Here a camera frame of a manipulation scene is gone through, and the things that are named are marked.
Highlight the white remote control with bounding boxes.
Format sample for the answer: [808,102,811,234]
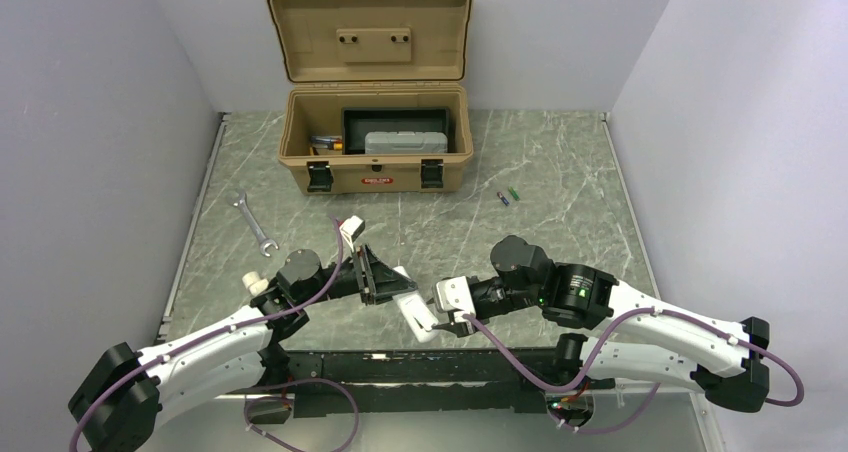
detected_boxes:
[392,289,439,343]

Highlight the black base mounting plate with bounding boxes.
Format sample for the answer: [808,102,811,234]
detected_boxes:
[246,348,549,418]

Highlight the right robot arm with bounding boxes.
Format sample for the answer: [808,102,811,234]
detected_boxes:
[433,235,770,413]

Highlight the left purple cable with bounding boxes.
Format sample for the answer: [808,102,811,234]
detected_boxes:
[68,215,362,452]

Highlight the tan plastic toolbox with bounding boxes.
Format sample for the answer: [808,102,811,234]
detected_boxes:
[266,0,474,196]

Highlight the black toolbox tray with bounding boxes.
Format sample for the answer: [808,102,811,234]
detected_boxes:
[342,107,454,155]

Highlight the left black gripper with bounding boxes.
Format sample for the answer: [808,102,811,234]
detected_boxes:
[299,243,418,306]

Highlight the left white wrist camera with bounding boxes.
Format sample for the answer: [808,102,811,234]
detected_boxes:
[339,215,365,243]

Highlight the orange handled tool in toolbox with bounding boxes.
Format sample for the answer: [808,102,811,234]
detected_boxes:
[309,135,344,155]

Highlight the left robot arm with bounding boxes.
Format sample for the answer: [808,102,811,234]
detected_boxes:
[68,245,417,451]

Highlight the grey plastic case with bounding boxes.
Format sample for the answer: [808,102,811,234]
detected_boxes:
[365,131,449,155]

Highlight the aluminium rail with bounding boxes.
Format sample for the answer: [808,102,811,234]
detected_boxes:
[122,348,708,401]

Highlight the silver open-end wrench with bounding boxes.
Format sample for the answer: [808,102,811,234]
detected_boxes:
[232,189,279,258]

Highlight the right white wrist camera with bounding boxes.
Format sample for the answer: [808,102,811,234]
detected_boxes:
[434,276,476,315]

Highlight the small white cylinder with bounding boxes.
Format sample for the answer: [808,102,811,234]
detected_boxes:
[241,271,269,297]

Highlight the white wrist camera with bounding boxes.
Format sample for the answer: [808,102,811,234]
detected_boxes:
[434,276,476,315]
[339,215,365,243]

